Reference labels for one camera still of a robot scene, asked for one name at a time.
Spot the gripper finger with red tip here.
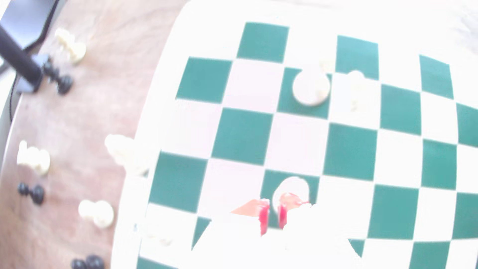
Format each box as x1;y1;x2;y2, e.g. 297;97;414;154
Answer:
191;199;270;269
278;193;368;269

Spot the white chess knight lying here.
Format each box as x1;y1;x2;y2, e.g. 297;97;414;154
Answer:
104;134;151;177

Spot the white chess pawn lying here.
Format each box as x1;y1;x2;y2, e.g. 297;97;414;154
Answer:
78;199;115;229

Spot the black chess pawn lying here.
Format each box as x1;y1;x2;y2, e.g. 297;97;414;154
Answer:
17;182;45;205
71;254;105;269

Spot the white chess piece wide base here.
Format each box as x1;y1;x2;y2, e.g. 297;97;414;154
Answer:
292;64;332;107

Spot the white chess piece lying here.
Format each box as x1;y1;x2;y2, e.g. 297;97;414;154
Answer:
55;28;87;64
16;140;51;176

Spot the green and white chessboard mat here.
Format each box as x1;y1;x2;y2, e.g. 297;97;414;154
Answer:
111;0;478;269

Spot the black stand pole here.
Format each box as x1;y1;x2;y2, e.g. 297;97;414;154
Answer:
0;24;43;84

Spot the black stand base bracket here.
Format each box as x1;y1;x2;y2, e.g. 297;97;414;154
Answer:
16;53;50;95

